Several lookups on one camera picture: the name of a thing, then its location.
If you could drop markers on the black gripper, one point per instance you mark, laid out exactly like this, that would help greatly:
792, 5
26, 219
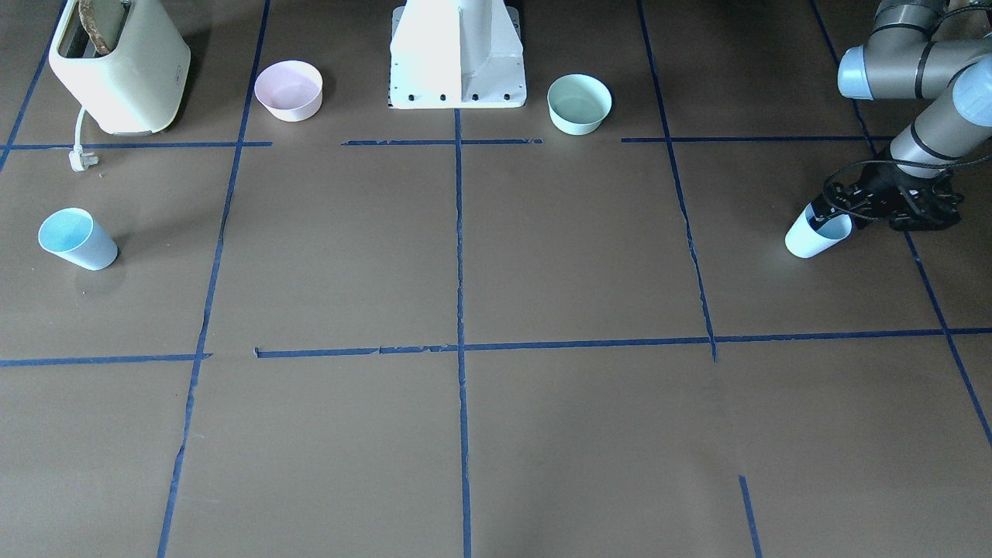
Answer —
878, 189

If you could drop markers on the light blue cup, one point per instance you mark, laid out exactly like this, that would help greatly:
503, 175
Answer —
804, 241
74, 235

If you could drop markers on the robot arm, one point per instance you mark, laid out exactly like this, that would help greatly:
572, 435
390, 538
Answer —
901, 60

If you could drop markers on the green bowl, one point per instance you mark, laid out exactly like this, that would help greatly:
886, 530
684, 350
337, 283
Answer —
578, 103

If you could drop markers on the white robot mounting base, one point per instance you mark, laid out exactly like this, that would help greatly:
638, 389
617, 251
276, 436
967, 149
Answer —
456, 55

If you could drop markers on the pink bowl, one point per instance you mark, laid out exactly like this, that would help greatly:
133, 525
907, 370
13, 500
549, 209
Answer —
292, 90

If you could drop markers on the cream toaster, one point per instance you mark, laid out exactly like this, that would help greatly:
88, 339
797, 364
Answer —
134, 90

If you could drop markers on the toast slice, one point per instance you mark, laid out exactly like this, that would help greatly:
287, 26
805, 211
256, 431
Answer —
103, 22

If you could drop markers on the white power plug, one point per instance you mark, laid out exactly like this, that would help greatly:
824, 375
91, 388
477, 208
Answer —
80, 160

